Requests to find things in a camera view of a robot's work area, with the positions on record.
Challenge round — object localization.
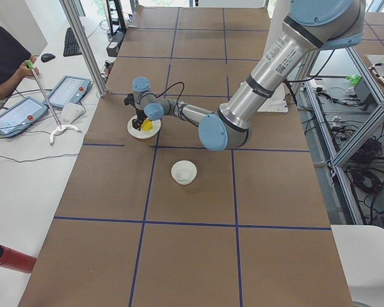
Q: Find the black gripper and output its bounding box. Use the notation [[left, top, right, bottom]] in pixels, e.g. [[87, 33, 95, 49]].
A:
[[132, 111, 147, 130]]

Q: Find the yellow lemon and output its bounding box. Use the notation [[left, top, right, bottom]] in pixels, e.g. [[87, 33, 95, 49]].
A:
[[140, 119, 153, 131]]

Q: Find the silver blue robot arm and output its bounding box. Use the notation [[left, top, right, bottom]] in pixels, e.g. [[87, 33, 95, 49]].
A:
[[124, 0, 365, 151]]

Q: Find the white round plate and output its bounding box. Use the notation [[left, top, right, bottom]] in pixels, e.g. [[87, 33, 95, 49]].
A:
[[127, 116, 161, 139]]

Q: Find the white bowl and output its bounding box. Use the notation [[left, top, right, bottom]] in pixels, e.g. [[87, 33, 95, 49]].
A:
[[171, 160, 197, 185]]

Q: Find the white crumpled cloth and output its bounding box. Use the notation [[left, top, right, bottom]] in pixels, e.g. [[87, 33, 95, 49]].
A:
[[61, 102, 84, 123]]

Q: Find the far teach pendant tablet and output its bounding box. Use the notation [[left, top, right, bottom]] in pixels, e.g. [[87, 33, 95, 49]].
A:
[[48, 75, 91, 109]]

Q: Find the teach pendant tablet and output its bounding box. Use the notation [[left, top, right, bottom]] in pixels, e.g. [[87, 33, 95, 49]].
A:
[[48, 75, 91, 109], [0, 97, 48, 138]]

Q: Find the black power strip box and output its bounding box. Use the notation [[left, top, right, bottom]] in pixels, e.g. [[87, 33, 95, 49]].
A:
[[106, 31, 125, 57]]

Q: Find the black keyboard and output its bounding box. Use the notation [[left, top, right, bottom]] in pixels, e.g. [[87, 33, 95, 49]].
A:
[[63, 28, 81, 57]]

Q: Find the brown paper table cover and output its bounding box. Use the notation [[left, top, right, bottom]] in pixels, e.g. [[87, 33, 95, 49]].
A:
[[20, 8, 351, 306]]

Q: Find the black computer mouse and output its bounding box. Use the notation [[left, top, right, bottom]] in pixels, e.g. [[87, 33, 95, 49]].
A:
[[40, 53, 56, 63]]

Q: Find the near teach pendant tablet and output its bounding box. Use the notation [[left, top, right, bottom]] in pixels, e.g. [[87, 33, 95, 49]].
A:
[[0, 97, 48, 138]]

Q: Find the person in black shirt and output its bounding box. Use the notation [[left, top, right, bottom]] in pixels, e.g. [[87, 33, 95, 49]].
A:
[[0, 26, 36, 100]]

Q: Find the red cylinder tube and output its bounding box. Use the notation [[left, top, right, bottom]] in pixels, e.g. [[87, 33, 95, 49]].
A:
[[0, 245, 36, 274]]

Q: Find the grey box green object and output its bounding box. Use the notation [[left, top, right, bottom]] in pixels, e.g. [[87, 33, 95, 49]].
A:
[[346, 75, 374, 104]]

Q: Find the white chair corner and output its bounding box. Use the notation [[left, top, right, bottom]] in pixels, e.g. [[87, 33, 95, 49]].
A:
[[332, 224, 384, 306]]

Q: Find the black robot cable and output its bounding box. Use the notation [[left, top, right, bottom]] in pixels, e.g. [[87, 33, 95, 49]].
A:
[[154, 81, 193, 121]]

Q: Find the metal reach stick green handle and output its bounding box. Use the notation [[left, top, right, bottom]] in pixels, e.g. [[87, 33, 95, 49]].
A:
[[25, 60, 81, 146]]

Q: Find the grey aluminium frame post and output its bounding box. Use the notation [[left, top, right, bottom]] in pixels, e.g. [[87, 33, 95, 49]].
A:
[[60, 0, 107, 97]]

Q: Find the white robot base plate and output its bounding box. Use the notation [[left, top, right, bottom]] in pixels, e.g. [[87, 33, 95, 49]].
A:
[[257, 84, 288, 113]]

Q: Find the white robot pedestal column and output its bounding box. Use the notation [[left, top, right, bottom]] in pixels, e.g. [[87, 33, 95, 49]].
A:
[[268, 0, 291, 34]]

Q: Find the aluminium frame rack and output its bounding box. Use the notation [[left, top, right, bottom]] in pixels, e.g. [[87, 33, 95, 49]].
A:
[[297, 40, 384, 226]]

